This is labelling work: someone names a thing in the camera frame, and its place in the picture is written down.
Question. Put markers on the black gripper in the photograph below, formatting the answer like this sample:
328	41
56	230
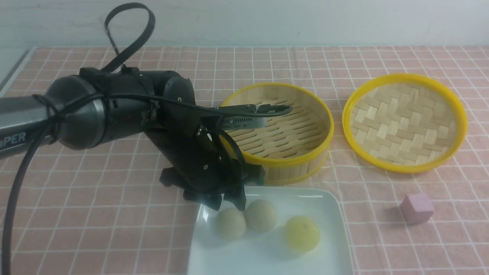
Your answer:
202	167

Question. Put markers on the white steamed bun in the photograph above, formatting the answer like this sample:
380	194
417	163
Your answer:
261	215
230	224

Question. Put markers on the yellow steamed bun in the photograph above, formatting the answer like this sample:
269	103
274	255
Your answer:
302	233

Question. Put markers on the yellow bamboo steamer lid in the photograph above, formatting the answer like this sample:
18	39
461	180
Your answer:
405	123

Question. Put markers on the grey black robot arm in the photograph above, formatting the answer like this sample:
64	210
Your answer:
93	108

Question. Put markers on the white square plate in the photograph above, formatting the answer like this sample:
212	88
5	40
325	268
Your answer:
267	253

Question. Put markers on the yellow bamboo steamer basket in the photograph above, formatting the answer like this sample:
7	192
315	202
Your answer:
290	148

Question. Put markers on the pink checkered tablecloth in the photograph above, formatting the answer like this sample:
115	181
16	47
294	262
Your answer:
103	211

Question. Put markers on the pink cube block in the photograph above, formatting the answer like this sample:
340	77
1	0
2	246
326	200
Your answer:
417	208

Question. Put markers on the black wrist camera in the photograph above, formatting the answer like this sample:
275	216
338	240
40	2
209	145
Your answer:
249	116

